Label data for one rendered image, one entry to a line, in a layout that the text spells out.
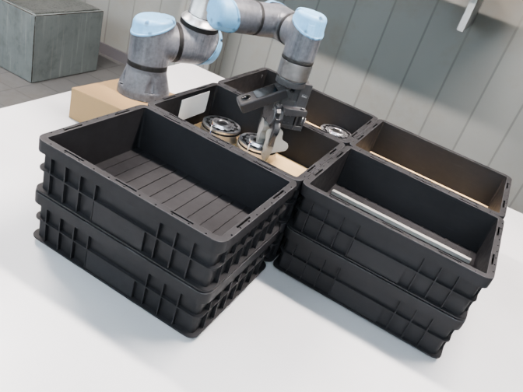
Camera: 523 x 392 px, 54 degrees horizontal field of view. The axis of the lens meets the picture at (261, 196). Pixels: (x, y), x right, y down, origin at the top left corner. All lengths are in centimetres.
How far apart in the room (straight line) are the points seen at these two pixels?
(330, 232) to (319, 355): 24
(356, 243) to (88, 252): 51
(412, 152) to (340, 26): 187
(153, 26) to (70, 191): 66
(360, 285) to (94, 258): 53
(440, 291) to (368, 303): 15
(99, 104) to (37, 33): 200
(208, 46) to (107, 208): 79
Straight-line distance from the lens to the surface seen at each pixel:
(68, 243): 105
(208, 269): 84
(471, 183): 158
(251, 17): 119
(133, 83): 154
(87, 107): 154
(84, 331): 95
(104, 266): 100
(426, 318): 110
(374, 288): 110
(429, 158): 157
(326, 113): 162
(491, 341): 131
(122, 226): 92
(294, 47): 118
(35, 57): 352
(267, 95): 121
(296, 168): 133
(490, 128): 329
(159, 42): 152
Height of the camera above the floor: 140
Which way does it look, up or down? 30 degrees down
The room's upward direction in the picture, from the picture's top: 18 degrees clockwise
